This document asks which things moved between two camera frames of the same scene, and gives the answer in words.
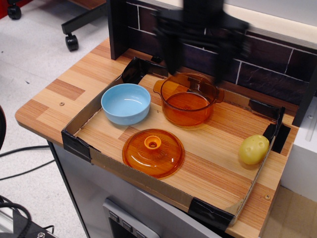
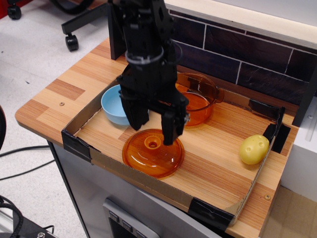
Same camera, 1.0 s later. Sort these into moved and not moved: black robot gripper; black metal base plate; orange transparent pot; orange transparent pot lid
Moved: black robot gripper
Not moved: orange transparent pot; orange transparent pot lid; black metal base plate
